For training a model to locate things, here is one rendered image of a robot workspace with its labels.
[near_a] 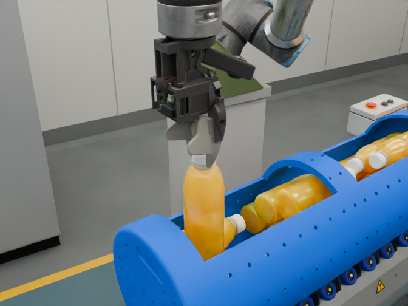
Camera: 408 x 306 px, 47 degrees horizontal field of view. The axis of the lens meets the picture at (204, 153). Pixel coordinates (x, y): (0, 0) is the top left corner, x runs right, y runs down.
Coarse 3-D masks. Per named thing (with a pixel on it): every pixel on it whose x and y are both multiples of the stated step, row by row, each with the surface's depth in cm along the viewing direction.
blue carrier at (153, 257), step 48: (336, 144) 127; (240, 192) 109; (336, 192) 94; (384, 192) 100; (144, 240) 77; (240, 240) 112; (288, 240) 84; (336, 240) 91; (384, 240) 104; (144, 288) 83; (192, 288) 73; (240, 288) 78; (288, 288) 84
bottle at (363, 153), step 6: (396, 132) 130; (384, 138) 127; (372, 144) 124; (378, 144) 123; (360, 150) 123; (366, 150) 122; (372, 150) 121; (360, 156) 121; (366, 156) 120; (366, 162) 120; (366, 168) 121; (372, 168) 121
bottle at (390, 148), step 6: (390, 138) 118; (396, 138) 117; (402, 138) 117; (384, 144) 116; (390, 144) 115; (396, 144) 115; (402, 144) 115; (378, 150) 116; (384, 150) 115; (390, 150) 114; (396, 150) 114; (402, 150) 115; (384, 156) 114; (390, 156) 114; (396, 156) 114; (402, 156) 115; (390, 162) 114
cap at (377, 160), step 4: (372, 156) 114; (376, 156) 113; (380, 156) 113; (372, 160) 115; (376, 160) 114; (380, 160) 113; (384, 160) 113; (372, 164) 115; (376, 164) 114; (380, 164) 113; (384, 164) 114; (376, 168) 114
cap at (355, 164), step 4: (352, 160) 120; (356, 160) 119; (360, 160) 120; (348, 164) 121; (352, 164) 120; (356, 164) 119; (360, 164) 119; (352, 168) 121; (356, 168) 120; (360, 168) 119; (356, 172) 120
